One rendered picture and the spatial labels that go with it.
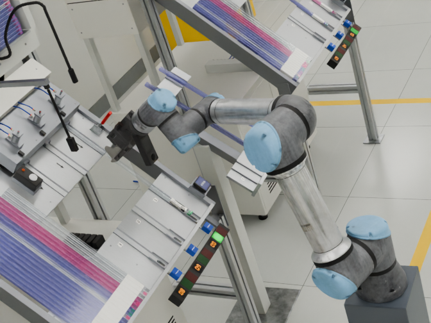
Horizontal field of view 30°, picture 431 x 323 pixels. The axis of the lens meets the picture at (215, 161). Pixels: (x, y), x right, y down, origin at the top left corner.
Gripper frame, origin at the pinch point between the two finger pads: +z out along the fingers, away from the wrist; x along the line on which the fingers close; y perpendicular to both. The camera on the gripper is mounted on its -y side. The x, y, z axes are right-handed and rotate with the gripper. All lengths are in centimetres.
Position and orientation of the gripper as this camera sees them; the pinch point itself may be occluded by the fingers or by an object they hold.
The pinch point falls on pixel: (116, 159)
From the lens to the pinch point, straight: 257.9
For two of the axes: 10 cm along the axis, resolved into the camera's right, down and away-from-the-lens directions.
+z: -5.4, 4.7, 7.0
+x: -4.2, 5.7, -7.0
